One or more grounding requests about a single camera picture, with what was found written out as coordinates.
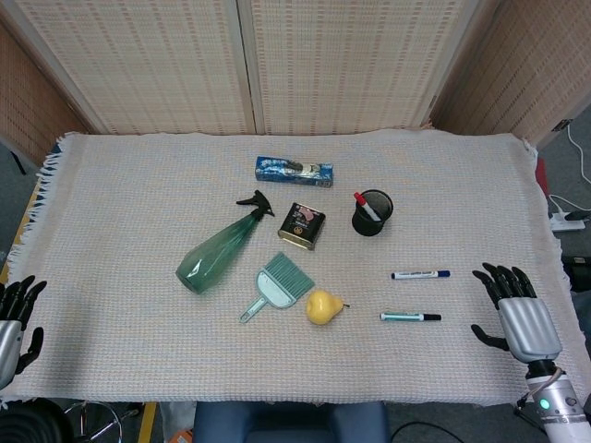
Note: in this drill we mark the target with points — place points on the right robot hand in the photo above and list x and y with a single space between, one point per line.
528 323

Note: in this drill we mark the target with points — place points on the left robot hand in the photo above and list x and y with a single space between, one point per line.
11 309

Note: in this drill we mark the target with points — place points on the blue-capped white marker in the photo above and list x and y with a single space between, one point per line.
418 275

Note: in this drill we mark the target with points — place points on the teal marker with black cap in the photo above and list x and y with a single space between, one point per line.
406 317

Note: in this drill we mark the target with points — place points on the black mesh pen holder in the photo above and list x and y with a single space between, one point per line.
369 226

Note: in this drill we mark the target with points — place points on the white power strip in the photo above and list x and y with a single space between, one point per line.
565 224

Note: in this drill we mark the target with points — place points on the black ribbed round object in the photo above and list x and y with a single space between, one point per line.
27 424

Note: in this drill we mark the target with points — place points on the white woven tablecloth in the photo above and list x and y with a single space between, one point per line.
138 346

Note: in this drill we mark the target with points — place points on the chrome stool base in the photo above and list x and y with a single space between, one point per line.
104 422

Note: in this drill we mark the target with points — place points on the red-capped marker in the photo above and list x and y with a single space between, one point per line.
367 207

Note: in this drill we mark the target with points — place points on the yellow pear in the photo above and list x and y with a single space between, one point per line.
321 309

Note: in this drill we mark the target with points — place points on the woven bamboo screen panel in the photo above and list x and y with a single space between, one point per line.
27 101
351 64
152 64
531 69

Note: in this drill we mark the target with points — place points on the orange packet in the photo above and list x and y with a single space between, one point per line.
181 437

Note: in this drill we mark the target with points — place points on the green spray bottle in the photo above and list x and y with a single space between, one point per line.
217 249

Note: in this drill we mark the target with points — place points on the teal mini brush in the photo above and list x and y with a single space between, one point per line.
291 272

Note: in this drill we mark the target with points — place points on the black and gold tin can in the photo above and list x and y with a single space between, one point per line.
300 226

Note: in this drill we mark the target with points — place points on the teal mini dustpan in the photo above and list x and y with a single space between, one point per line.
274 290

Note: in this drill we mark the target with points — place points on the blue cardboard box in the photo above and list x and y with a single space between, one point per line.
277 171

